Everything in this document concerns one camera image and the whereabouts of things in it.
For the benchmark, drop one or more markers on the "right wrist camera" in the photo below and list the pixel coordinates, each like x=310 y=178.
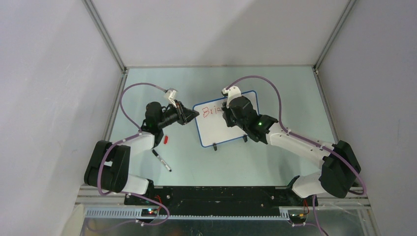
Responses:
x=231 y=93

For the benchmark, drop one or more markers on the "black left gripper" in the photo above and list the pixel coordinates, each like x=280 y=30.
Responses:
x=184 y=115

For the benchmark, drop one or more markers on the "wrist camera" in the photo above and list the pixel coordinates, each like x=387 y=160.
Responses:
x=170 y=94
x=231 y=93

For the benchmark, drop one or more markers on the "black whiteboard marker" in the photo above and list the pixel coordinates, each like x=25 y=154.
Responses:
x=163 y=162

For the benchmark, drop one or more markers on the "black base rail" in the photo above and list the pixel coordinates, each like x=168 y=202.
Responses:
x=214 y=203

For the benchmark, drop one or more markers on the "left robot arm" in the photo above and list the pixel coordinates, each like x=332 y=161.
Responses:
x=108 y=168

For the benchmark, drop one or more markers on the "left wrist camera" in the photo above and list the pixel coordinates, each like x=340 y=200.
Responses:
x=170 y=94

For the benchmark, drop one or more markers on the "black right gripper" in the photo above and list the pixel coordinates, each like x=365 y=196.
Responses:
x=229 y=122

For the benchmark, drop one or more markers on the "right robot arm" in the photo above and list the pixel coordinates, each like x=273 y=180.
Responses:
x=337 y=163

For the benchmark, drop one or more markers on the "white blue-framed whiteboard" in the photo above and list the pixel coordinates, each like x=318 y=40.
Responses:
x=211 y=126

